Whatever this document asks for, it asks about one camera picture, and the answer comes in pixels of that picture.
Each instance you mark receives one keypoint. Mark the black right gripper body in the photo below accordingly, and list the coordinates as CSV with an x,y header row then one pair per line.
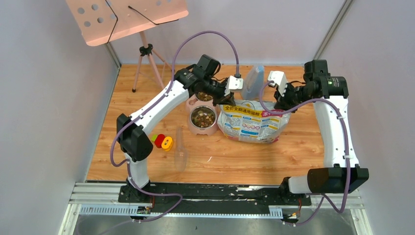
x,y
293,95

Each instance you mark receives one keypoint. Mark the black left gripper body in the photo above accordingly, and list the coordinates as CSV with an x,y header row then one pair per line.
x,y
225,96

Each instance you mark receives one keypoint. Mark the cat food bag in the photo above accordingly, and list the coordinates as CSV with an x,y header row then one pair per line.
x,y
247,121

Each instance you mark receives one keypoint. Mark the clear plastic food scoop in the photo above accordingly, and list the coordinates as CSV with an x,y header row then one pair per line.
x,y
181,153

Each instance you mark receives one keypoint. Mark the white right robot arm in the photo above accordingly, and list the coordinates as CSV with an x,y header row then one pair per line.
x,y
329,95

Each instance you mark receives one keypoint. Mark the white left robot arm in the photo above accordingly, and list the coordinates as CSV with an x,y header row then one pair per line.
x,y
133,130

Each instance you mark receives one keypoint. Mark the steel bowl far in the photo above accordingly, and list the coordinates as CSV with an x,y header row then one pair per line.
x,y
201,96

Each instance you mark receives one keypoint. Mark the steel bowl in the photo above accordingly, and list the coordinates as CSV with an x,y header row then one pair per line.
x,y
201,96
203,117

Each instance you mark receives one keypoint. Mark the blue item in bubble wrap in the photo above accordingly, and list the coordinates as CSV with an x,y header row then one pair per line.
x,y
253,83

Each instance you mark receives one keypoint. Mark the pink double bowl feeder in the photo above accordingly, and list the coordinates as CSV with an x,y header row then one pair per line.
x,y
192,103

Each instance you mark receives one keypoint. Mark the steel bowl near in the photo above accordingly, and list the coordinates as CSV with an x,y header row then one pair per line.
x,y
203,117

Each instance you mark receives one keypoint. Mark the yellow traffic light block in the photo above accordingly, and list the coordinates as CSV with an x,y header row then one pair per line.
x,y
167,143

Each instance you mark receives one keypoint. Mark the red toy block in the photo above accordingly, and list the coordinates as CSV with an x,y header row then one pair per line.
x,y
159,141

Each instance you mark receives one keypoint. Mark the green toy block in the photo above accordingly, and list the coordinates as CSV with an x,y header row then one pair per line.
x,y
154,137

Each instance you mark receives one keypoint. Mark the pink music stand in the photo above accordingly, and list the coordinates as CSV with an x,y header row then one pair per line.
x,y
103,21

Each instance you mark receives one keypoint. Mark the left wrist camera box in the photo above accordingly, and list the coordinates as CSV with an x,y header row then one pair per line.
x,y
234,84

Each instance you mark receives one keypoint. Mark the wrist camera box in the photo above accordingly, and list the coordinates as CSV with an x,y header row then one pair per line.
x,y
234,84
277,79

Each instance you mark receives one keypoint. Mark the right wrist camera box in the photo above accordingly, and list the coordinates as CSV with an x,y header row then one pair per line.
x,y
277,79

